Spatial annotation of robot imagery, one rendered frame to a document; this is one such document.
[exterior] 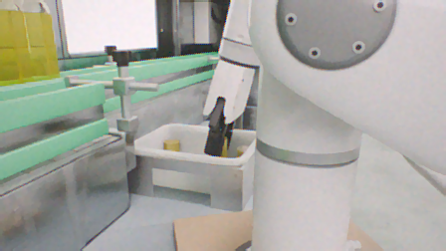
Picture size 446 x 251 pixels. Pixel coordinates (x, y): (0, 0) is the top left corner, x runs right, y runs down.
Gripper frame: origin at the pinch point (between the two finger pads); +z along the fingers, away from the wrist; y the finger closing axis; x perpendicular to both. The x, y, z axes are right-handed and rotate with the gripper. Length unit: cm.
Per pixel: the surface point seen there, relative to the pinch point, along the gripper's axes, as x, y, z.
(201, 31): -43, -85, -10
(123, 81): -13.6, 11.7, -9.1
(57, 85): -22.6, 15.3, -6.2
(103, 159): -11.2, 17.8, 1.1
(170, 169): -5.0, 7.4, 4.7
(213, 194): 3.4, 7.4, 6.0
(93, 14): -44.1, -16.4, -13.5
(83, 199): -10.2, 22.5, 4.9
